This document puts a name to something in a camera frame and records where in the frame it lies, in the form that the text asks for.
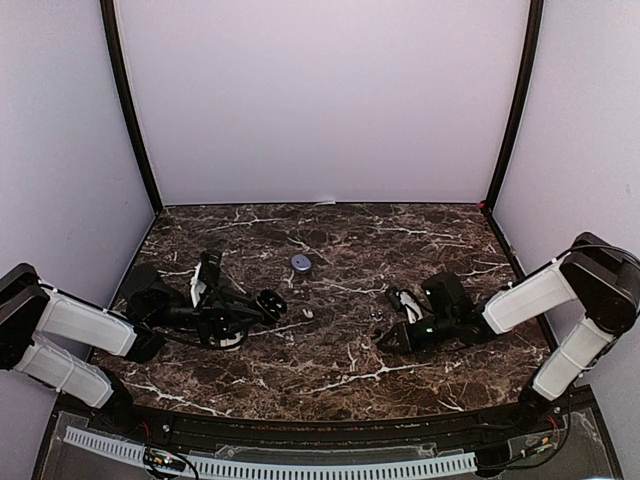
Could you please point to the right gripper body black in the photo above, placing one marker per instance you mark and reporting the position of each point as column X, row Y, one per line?
column 420, row 341

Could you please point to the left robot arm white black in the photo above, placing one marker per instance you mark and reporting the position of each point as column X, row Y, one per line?
column 32, row 311

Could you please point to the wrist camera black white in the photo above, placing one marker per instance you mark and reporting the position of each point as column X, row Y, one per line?
column 404, row 301
column 206, row 276

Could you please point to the black frame post left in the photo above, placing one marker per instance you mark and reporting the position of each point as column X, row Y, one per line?
column 126, row 101

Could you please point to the left circuit board with wires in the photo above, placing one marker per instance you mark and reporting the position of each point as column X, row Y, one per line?
column 158, row 460

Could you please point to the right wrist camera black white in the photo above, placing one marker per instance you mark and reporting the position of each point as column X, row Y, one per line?
column 404, row 301

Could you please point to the circuit board with wires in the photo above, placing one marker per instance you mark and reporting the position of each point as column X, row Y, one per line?
column 539, row 446
column 158, row 460

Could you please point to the right circuit board with wires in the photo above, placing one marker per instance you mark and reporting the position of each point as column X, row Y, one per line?
column 539, row 446

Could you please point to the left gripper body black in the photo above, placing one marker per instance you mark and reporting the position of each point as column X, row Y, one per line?
column 206, row 323

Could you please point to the beige earbud charging case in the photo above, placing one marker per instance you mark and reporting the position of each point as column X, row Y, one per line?
column 231, row 344

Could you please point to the black frame post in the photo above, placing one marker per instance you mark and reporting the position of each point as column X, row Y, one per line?
column 126, row 101
column 525, row 70

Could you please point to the grey slotted cable duct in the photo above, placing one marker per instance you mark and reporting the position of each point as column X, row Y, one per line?
column 207, row 467

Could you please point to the black frame post right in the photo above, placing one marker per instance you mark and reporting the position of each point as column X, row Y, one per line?
column 525, row 70

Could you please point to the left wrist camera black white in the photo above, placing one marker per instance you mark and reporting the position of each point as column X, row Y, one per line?
column 206, row 276

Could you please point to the black front table rail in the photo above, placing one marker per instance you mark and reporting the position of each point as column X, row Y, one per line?
column 184, row 430

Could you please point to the black earbud charging case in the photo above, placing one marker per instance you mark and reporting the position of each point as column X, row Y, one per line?
column 273, row 306

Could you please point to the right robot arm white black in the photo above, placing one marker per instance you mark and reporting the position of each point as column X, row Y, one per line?
column 602, row 278

